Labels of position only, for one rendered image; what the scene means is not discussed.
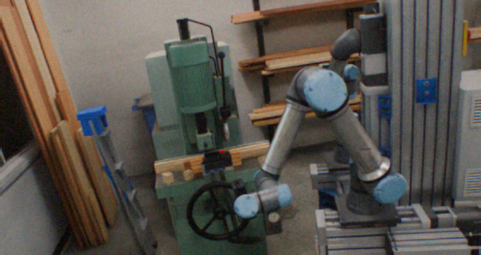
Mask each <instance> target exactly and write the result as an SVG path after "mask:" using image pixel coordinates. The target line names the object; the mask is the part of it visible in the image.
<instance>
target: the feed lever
mask: <svg viewBox="0 0 481 255"><path fill-rule="evenodd" d="M218 57H219V59H220V65H221V78H222V102H223V107H219V111H220V116H221V118H228V117H230V116H231V112H230V108H229V106H226V99H225V84H224V70H223V59H224V58H225V53H224V52H219V53H218Z"/></svg>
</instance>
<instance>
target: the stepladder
mask: <svg viewBox="0 0 481 255"><path fill-rule="evenodd" d="M106 112H107V108H106V106H95V107H90V108H84V109H82V110H81V111H80V112H79V113H78V114H77V115H76V118H77V121H80V123H81V125H82V130H83V133H84V136H85V137H88V136H91V137H92V138H93V141H94V144H95V146H96V148H97V153H98V155H99V157H100V161H101V163H102V165H103V166H102V168H103V169H104V171H105V172H106V174H107V177H108V180H109V182H110V184H111V186H112V188H113V195H114V196H115V199H116V201H117V204H118V205H119V208H120V211H121V213H122V216H123V217H124V220H125V223H126V226H127V227H128V230H129V232H130V235H131V238H132V240H133V242H134V244H135V247H136V249H137V252H138V255H143V252H142V250H141V247H140V245H139V243H138V239H137V236H136V231H137V235H138V237H139V239H140V240H141V243H142V244H143V247H144V250H145V251H146V253H147V255H155V254H154V253H153V251H152V249H151V246H150V244H149V242H148V240H147V238H146V236H145V233H144V231H143V229H145V231H147V233H148V235H149V237H150V240H151V242H152V244H153V247H154V248H157V243H156V240H155V237H154V235H153V233H152V231H151V228H150V227H149V218H148V217H145V216H144V213H143V211H142V209H141V207H140V205H139V203H138V201H137V198H136V195H137V190H133V189H134V188H133V186H131V184H130V182H129V180H128V179H127V177H126V172H125V170H124V168H123V165H124V164H125V162H124V161H120V159H119V157H118V155H117V152H116V150H115V148H114V147H113V143H112V141H111V139H110V134H111V130H107V128H106V127H108V122H107V116H106ZM110 151H111V152H110ZM120 176H121V177H120ZM121 178H122V179H123V181H124V182H125V184H126V186H127V188H128V191H126V189H125V186H124V184H123V181H122V179H121ZM119 194H120V195H119ZM120 196H121V197H122V199H121V197H120ZM130 201H132V203H134V205H135V207H136V209H137V212H138V214H139V215H140V219H137V215H136V213H135V211H134V209H133V207H132V206H131V202H130ZM124 204H125V205H124ZM125 207H126V208H127V210H128V212H129V215H130V217H131V220H132V222H133V224H134V225H135V231H134V228H133V226H132V225H131V221H130V218H129V216H128V214H127V212H126V209H125Z"/></svg>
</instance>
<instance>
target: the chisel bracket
mask: <svg viewBox="0 0 481 255"><path fill-rule="evenodd" d="M207 129H208V133H206V134H202V135H199V134H198V132H197V130H195V134H196V138H197V143H198V150H206V149H213V144H214V143H213V142H212V136H211V134H210V131H209V128H207ZM204 142H206V143H208V147H205V146H204Z"/></svg>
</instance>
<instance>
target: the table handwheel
mask: <svg viewBox="0 0 481 255"><path fill-rule="evenodd" d="M215 188H228V189H231V190H233V188H232V185H231V182H228V181H215V182H211V183H209V184H206V185H203V186H202V187H200V188H199V189H197V190H196V191H195V192H194V193H193V194H192V195H191V198H190V200H189V203H188V205H187V209H186V216H187V220H188V222H189V225H190V226H191V228H192V230H193V231H194V232H195V234H196V235H199V236H201V237H203V238H206V239H208V240H226V239H229V238H232V237H234V236H237V235H238V234H240V233H241V232H242V231H243V230H244V228H245V227H246V226H247V224H248V223H249V221H250V220H247V221H243V222H242V223H241V224H240V226H239V227H237V228H236V229H234V230H233V231H231V232H229V233H226V234H208V233H206V232H205V231H206V229H207V228H208V227H209V226H210V225H211V223H212V222H213V221H214V220H215V219H218V220H221V219H223V218H225V217H226V216H227V215H235V216H237V214H236V213H235V211H230V210H226V208H225V206H224V205H223V204H221V203H220V202H218V201H217V199H216V196H215V194H214V192H213V190H212V189H215ZM207 191H209V193H210V195H211V196H212V199H213V203H214V207H213V215H214V216H213V217H212V218H211V219H210V220H209V221H208V223H207V224H206V225H205V226H204V227H203V228H202V229H200V228H199V227H198V226H197V224H196V223H195V221H194V220H193V214H192V209H193V205H194V204H195V202H196V200H197V199H198V197H199V196H200V195H203V194H204V193H205V192H207Z"/></svg>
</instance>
